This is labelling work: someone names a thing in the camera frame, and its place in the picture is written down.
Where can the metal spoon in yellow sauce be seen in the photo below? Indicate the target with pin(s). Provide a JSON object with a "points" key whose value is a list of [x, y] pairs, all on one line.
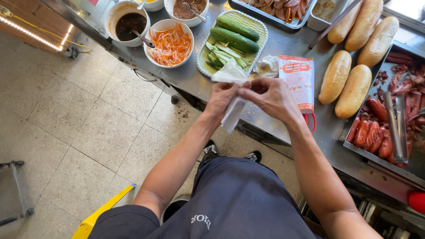
{"points": [[142, 4]]}

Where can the lit sign with light strip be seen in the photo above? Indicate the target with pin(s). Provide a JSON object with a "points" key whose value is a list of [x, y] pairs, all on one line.
{"points": [[30, 23]]}

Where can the person's black right shoe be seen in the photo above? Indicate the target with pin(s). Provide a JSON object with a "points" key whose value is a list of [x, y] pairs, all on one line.
{"points": [[254, 156]]}

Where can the person's black left shoe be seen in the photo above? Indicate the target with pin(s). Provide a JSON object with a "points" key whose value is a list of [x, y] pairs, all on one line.
{"points": [[209, 152]]}

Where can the grey metal frame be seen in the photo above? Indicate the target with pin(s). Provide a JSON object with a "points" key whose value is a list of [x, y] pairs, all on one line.
{"points": [[20, 192]]}

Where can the metal tray of sliced meat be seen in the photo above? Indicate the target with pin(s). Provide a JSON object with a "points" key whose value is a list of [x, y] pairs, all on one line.
{"points": [[298, 22]]}

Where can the person's black shoe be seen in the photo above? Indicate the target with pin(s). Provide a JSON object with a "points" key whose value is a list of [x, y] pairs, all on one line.
{"points": [[209, 152], [254, 156]]}

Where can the row of red sausages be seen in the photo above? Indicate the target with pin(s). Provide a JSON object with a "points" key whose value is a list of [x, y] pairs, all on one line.
{"points": [[368, 132]]}

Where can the metal container of fried egg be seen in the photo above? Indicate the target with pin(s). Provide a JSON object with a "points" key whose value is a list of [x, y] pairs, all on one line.
{"points": [[323, 11]]}

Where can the whole green cucumber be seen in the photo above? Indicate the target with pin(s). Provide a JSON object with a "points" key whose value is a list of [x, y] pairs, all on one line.
{"points": [[234, 40], [237, 28]]}

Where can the white thin plastic bag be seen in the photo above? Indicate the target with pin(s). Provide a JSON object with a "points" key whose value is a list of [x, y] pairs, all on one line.
{"points": [[232, 74]]}

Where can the round metal bin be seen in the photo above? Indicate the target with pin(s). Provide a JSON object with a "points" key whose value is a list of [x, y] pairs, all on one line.
{"points": [[172, 209]]}

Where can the white bowl of pickled carrot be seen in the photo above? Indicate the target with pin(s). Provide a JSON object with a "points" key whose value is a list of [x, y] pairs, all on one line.
{"points": [[169, 44]]}

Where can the cart caster wheel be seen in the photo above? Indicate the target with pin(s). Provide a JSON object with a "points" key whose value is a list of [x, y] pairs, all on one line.
{"points": [[71, 52], [174, 100]]}

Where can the golden baguette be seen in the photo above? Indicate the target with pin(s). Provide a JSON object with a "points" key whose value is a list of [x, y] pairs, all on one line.
{"points": [[378, 41], [363, 26], [353, 91], [334, 78], [343, 28]]}

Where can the red rubber bands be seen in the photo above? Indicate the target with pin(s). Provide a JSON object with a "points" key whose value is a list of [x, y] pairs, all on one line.
{"points": [[313, 122]]}

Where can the white bowl of dark sauce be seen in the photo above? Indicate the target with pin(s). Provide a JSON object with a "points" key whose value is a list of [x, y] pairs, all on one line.
{"points": [[128, 25]]}

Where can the person's right hand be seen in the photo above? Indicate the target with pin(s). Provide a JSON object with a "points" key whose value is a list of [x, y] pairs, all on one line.
{"points": [[277, 101]]}

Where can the white bowl of brown paste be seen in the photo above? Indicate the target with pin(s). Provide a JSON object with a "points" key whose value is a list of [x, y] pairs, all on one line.
{"points": [[187, 11]]}

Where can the green and white ribbed tray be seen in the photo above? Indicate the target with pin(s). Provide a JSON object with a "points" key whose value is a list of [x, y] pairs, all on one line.
{"points": [[255, 25]]}

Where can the pile of red sliced meat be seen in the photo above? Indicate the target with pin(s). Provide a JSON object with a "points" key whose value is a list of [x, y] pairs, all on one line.
{"points": [[410, 86]]}

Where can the pile of cucumber slices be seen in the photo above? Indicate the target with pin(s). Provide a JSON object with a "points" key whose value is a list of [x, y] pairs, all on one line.
{"points": [[222, 54]]}

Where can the crumpled clear plastic glove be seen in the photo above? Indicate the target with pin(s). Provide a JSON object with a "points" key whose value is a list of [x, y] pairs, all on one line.
{"points": [[267, 66]]}

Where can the large metal meat tray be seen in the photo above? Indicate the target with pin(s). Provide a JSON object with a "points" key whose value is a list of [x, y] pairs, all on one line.
{"points": [[416, 159]]}

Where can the person's left hand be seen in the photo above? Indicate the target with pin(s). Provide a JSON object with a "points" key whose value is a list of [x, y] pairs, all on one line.
{"points": [[219, 98]]}

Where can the red round cap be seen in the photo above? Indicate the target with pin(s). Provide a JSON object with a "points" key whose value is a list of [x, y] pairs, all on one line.
{"points": [[417, 202]]}

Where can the stack of orange paper bags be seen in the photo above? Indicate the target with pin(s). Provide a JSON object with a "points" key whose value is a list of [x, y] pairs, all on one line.
{"points": [[297, 79]]}

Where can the metal spoon in brown paste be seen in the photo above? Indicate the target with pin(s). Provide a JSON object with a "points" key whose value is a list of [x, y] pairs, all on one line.
{"points": [[196, 12]]}

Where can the long dark knife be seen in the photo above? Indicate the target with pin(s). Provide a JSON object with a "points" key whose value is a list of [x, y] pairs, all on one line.
{"points": [[332, 25]]}

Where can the white bowl of yellow sauce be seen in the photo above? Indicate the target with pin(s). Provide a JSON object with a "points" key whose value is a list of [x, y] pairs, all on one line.
{"points": [[153, 4]]}

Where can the metal tongs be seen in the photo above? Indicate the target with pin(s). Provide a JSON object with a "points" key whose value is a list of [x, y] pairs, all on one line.
{"points": [[396, 132]]}

